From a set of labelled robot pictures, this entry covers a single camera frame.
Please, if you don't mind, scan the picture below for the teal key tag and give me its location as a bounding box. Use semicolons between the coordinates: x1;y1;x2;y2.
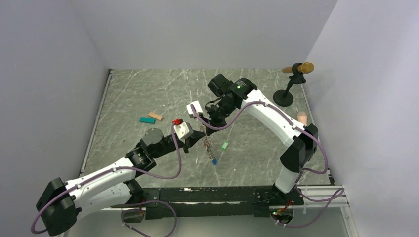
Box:
139;117;156;124

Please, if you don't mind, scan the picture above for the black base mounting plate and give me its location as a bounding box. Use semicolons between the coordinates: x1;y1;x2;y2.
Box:
118;185;304;220

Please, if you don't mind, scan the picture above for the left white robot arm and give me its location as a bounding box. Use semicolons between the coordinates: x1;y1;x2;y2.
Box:
36;128;205;236

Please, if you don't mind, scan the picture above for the round metal keyring disc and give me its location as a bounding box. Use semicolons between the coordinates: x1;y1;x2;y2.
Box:
202;136;215;160

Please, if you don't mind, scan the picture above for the aluminium frame rail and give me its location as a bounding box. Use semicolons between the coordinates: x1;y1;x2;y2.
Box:
298;185;349;208

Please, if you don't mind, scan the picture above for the green tagged key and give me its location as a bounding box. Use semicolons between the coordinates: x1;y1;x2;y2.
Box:
221;141;229;151

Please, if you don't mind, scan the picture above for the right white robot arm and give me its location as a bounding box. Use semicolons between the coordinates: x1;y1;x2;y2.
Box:
203;74;318;205

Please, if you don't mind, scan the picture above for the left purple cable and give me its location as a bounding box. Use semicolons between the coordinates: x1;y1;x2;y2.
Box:
31;123;183;235

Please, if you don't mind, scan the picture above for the pink cylindrical object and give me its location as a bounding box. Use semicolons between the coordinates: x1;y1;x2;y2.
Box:
297;111;308;126

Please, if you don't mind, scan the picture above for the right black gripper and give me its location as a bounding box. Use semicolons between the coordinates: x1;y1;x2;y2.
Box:
200;100;236;137

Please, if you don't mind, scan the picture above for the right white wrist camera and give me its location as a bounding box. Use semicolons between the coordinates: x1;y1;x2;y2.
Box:
186;100;203;119

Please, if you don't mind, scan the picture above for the gold microphone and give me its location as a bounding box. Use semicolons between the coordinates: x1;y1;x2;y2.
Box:
282;62;315;74

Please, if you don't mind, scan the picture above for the black microphone stand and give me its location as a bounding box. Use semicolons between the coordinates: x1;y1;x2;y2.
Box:
273;68;306;107

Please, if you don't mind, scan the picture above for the orange key tag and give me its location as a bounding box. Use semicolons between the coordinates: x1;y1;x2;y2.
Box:
148;112;163;121

